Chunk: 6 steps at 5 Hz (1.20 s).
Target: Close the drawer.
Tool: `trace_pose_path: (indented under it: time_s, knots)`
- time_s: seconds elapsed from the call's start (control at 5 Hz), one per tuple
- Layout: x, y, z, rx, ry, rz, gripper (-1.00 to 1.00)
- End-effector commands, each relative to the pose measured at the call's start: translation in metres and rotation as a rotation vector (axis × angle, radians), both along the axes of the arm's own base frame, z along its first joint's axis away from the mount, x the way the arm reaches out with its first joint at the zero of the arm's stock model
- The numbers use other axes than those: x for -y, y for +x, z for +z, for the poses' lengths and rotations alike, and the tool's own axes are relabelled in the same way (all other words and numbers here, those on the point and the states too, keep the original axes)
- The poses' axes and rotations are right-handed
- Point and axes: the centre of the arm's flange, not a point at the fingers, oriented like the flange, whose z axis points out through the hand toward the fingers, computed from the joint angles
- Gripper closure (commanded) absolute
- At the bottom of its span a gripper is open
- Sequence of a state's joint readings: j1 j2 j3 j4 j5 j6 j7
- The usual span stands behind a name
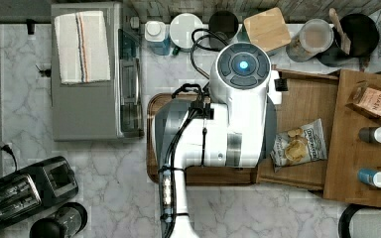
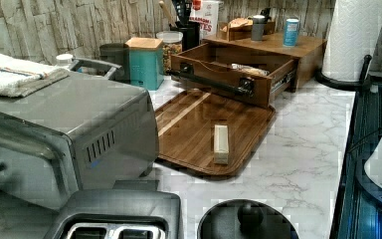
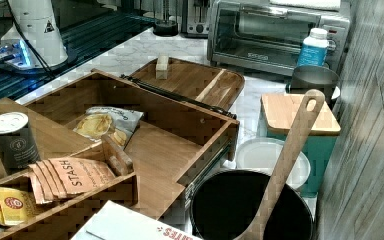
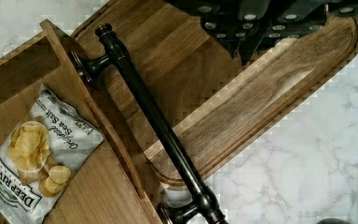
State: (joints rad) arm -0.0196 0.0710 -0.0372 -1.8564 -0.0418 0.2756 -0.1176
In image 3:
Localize small light wooden block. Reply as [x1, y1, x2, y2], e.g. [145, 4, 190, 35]
[155, 54, 169, 79]

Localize silver toaster oven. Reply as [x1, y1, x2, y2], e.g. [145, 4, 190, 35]
[207, 0, 351, 76]

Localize dark grey metal cup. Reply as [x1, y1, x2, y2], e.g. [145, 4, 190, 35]
[286, 65, 340, 108]

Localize white round lidded container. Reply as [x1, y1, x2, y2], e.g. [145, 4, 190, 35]
[235, 138, 311, 190]

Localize white blue supplement bottle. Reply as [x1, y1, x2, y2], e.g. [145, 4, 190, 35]
[297, 28, 329, 66]

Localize black silver toaster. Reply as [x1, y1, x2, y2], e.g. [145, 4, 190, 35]
[181, 0, 211, 38]

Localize cinnamon oat bites box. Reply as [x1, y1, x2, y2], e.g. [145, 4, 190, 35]
[70, 201, 201, 240]

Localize wooden spoon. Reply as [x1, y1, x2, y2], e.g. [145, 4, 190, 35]
[234, 89, 325, 240]

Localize black round pot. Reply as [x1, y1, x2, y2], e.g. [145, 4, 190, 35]
[190, 170, 314, 240]

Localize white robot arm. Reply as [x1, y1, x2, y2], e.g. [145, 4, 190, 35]
[1, 0, 68, 70]

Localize chips snack bag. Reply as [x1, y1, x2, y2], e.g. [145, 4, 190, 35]
[74, 106, 144, 149]

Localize yellow tea packets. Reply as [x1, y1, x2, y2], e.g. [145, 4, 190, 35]
[0, 187, 38, 226]

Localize orange Stash tea packets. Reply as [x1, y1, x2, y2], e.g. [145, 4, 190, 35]
[29, 157, 116, 204]

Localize teal canister with wooden lid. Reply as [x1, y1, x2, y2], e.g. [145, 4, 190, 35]
[261, 89, 341, 197]

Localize dark canister with white lid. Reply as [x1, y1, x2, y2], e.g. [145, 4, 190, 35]
[0, 112, 40, 174]

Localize wooden cutting board tray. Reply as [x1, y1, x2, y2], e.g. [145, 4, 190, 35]
[131, 57, 245, 110]

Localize wooden drawer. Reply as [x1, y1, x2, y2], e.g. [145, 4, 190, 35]
[25, 70, 239, 219]

